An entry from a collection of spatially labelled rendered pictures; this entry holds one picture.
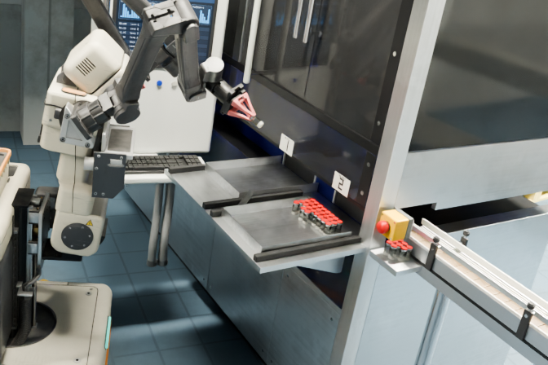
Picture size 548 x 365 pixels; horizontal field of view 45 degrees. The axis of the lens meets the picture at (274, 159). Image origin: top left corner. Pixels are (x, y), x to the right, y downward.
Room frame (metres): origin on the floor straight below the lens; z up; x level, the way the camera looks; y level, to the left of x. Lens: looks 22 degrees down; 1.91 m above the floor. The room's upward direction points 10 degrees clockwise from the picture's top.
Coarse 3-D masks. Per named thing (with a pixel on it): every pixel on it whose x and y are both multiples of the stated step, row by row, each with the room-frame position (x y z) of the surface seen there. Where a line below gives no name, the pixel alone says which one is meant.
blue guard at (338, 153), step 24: (240, 72) 2.66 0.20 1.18; (264, 96) 2.49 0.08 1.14; (264, 120) 2.47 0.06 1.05; (288, 120) 2.35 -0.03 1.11; (312, 120) 2.23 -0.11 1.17; (312, 144) 2.21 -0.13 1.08; (336, 144) 2.11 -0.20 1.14; (312, 168) 2.19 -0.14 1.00; (336, 168) 2.09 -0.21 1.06; (360, 168) 2.00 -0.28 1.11
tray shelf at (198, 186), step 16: (176, 176) 2.20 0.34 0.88; (192, 176) 2.22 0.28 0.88; (208, 176) 2.24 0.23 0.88; (192, 192) 2.09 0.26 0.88; (208, 192) 2.11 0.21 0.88; (224, 192) 2.13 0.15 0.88; (336, 208) 2.16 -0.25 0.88; (224, 224) 1.90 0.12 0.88; (352, 224) 2.05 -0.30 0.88; (240, 240) 1.81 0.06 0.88; (304, 256) 1.79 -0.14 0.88; (320, 256) 1.80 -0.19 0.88; (336, 256) 1.84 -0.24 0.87
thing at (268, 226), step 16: (224, 208) 1.95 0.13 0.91; (240, 208) 1.98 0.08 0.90; (256, 208) 2.02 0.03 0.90; (272, 208) 2.06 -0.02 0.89; (288, 208) 2.09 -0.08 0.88; (240, 224) 1.85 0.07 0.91; (256, 224) 1.93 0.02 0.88; (272, 224) 1.95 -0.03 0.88; (288, 224) 1.97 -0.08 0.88; (304, 224) 1.99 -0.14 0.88; (256, 240) 1.77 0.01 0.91; (272, 240) 1.84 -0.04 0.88; (288, 240) 1.86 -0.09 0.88; (304, 240) 1.82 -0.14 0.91; (320, 240) 1.86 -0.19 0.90
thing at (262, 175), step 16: (240, 160) 2.37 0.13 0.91; (256, 160) 2.41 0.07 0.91; (272, 160) 2.46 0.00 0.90; (224, 176) 2.26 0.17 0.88; (240, 176) 2.29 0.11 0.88; (256, 176) 2.31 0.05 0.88; (272, 176) 2.34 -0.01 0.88; (288, 176) 2.36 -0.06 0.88; (240, 192) 2.08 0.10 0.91; (256, 192) 2.12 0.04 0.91; (272, 192) 2.16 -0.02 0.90; (304, 192) 2.24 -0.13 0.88
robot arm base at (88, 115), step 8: (88, 104) 1.83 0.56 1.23; (96, 104) 1.82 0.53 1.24; (72, 112) 1.80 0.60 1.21; (80, 112) 1.80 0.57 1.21; (88, 112) 1.80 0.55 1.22; (96, 112) 1.81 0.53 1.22; (72, 120) 1.77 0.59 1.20; (80, 120) 1.79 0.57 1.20; (88, 120) 1.80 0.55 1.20; (96, 120) 1.81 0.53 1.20; (104, 120) 1.82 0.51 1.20; (80, 128) 1.77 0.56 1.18; (88, 128) 1.80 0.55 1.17; (96, 128) 1.82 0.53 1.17; (88, 136) 1.78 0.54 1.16
